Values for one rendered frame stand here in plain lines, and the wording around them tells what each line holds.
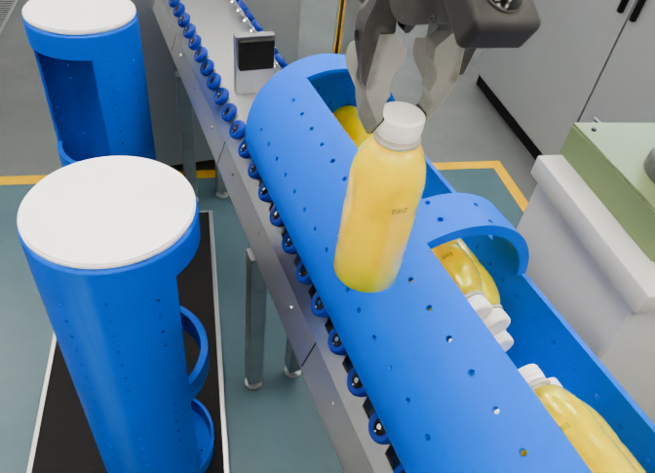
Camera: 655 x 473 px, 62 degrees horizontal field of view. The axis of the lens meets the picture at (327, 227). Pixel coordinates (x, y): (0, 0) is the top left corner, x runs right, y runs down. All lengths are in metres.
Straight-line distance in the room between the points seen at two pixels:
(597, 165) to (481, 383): 0.50
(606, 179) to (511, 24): 0.64
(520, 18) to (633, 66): 2.35
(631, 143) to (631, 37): 1.71
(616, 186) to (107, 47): 1.22
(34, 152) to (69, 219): 2.04
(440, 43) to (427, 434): 0.38
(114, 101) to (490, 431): 1.35
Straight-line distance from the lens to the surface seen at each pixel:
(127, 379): 1.12
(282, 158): 0.87
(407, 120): 0.45
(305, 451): 1.84
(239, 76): 1.46
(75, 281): 0.92
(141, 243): 0.90
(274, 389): 1.93
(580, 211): 0.94
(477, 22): 0.33
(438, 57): 0.44
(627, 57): 2.72
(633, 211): 0.92
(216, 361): 1.81
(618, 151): 0.99
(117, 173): 1.04
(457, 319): 0.60
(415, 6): 0.41
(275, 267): 1.06
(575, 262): 0.98
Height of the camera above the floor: 1.66
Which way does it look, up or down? 42 degrees down
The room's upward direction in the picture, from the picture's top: 8 degrees clockwise
